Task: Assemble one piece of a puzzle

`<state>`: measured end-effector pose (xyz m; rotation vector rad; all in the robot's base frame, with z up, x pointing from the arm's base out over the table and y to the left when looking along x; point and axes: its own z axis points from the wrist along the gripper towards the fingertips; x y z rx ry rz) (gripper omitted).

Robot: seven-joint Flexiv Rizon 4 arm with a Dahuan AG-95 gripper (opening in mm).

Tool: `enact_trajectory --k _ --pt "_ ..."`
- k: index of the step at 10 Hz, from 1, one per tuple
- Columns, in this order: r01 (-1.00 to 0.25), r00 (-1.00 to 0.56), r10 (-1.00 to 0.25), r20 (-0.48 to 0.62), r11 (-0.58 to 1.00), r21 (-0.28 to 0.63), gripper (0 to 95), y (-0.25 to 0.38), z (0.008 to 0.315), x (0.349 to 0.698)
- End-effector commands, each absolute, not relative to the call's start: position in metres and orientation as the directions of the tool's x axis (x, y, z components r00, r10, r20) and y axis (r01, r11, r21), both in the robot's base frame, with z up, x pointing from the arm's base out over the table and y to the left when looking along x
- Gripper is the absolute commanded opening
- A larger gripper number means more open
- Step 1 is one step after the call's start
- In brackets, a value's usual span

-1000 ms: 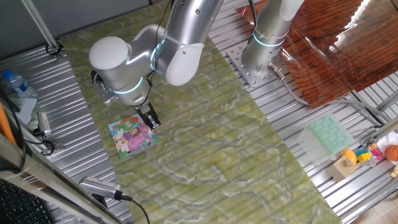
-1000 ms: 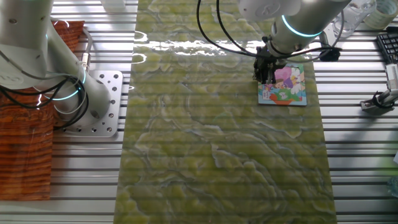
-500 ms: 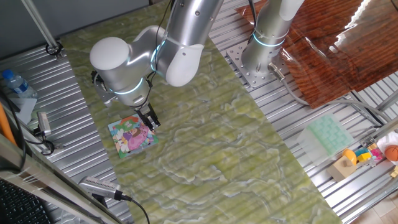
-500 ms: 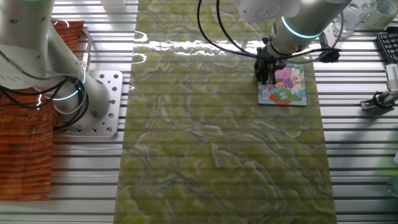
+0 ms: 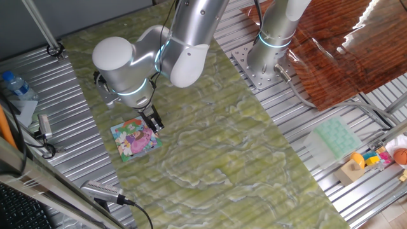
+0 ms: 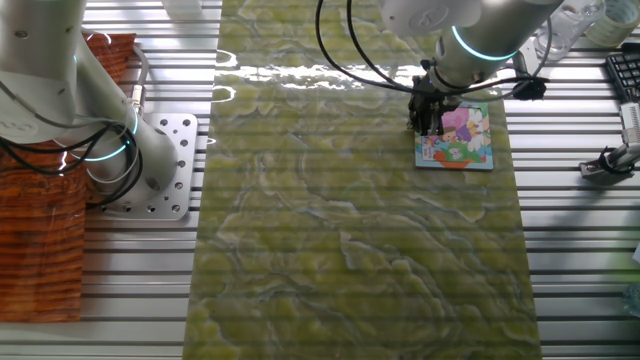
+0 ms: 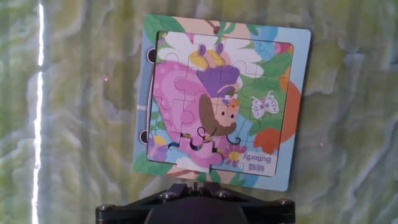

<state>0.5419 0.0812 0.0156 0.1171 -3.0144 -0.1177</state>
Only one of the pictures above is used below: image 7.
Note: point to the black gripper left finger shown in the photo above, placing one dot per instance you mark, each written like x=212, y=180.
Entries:
x=130, y=210

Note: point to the green marble pattern mat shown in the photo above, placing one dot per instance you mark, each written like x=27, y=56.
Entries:
x=77, y=124

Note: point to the pink blue white puzzle piece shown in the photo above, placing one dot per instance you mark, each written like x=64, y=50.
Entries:
x=199, y=154

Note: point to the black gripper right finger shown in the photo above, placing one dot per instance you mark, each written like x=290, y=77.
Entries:
x=264, y=210

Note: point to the butterfly girl puzzle board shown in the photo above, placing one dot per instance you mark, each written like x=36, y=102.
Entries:
x=248, y=102

